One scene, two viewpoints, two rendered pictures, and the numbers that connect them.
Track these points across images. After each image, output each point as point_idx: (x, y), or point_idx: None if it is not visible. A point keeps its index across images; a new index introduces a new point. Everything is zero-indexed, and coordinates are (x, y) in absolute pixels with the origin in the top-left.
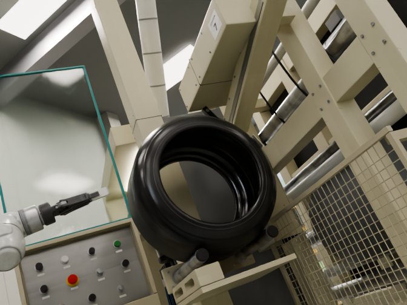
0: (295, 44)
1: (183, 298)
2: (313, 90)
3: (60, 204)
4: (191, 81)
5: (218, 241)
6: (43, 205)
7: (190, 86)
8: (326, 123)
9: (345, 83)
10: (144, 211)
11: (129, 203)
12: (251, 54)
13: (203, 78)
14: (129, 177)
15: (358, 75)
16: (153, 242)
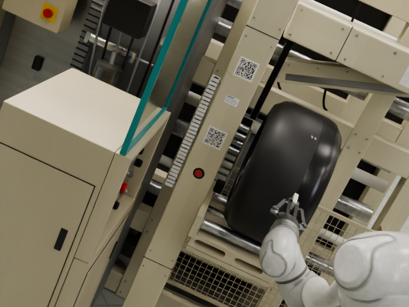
0: (388, 97)
1: (218, 258)
2: (359, 133)
3: (302, 229)
4: (328, 38)
5: None
6: (297, 226)
7: (321, 38)
8: (339, 156)
9: (380, 161)
10: None
11: (269, 188)
12: (382, 93)
13: (345, 65)
14: (290, 170)
15: (391, 169)
16: (251, 225)
